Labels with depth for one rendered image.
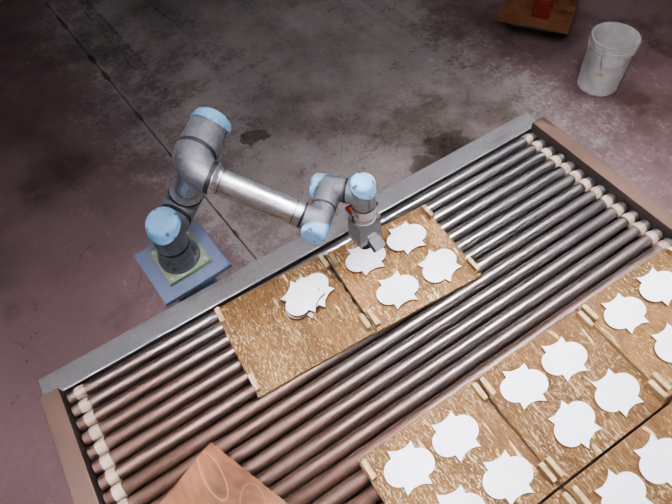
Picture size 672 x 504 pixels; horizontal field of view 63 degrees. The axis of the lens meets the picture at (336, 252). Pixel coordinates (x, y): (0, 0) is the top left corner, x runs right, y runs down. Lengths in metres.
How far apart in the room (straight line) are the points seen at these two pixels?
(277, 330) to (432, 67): 2.79
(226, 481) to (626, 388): 1.15
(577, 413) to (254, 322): 1.00
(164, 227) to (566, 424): 1.36
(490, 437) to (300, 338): 0.63
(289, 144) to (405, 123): 0.77
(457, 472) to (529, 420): 0.26
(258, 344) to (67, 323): 1.66
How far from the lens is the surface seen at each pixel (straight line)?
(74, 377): 1.97
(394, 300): 1.81
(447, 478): 1.63
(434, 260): 1.90
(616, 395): 1.81
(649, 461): 1.78
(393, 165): 3.46
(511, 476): 1.65
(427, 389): 1.72
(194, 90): 4.22
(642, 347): 1.92
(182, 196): 1.92
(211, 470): 1.58
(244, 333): 1.81
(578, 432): 1.73
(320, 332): 1.77
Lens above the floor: 2.52
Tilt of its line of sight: 55 degrees down
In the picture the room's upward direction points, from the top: 7 degrees counter-clockwise
